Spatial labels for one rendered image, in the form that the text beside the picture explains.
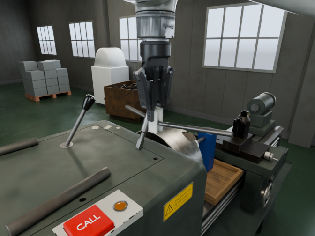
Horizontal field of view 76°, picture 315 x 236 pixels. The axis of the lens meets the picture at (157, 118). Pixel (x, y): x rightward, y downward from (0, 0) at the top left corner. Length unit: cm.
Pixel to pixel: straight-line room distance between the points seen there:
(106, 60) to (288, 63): 368
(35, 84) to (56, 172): 611
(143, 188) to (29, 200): 22
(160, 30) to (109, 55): 463
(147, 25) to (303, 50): 355
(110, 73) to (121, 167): 453
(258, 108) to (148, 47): 135
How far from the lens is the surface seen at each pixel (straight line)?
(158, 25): 47
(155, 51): 48
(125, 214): 40
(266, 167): 125
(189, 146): 76
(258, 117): 178
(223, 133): 45
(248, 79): 408
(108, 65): 506
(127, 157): 56
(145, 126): 57
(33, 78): 658
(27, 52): 1057
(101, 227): 38
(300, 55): 392
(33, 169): 59
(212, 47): 426
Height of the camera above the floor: 154
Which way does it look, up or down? 20 degrees down
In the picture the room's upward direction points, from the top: straight up
